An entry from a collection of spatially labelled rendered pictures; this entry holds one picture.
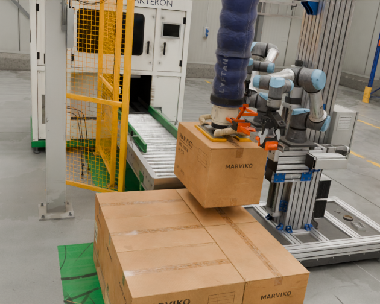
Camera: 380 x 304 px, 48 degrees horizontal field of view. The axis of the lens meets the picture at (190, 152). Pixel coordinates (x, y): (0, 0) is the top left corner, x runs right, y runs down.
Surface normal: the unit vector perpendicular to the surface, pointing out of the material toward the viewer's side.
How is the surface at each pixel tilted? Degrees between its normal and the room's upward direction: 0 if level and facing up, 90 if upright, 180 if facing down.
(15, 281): 0
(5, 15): 90
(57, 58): 90
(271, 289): 90
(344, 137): 90
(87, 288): 0
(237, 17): 74
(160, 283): 0
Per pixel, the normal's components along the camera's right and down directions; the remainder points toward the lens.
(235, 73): 0.13, -0.04
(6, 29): 0.33, 0.33
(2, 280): 0.10, -0.95
